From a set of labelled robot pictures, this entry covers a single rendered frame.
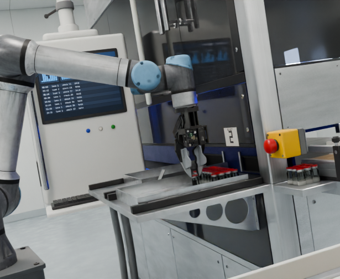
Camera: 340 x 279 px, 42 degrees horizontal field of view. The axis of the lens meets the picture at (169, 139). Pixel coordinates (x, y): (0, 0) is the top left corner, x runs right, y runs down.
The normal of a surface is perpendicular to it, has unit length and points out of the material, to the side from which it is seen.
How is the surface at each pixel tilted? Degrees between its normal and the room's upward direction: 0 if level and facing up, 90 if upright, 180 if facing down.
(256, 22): 90
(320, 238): 90
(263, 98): 90
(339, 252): 90
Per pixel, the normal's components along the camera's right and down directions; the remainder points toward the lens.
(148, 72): 0.02, 0.05
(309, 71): 0.35, 0.00
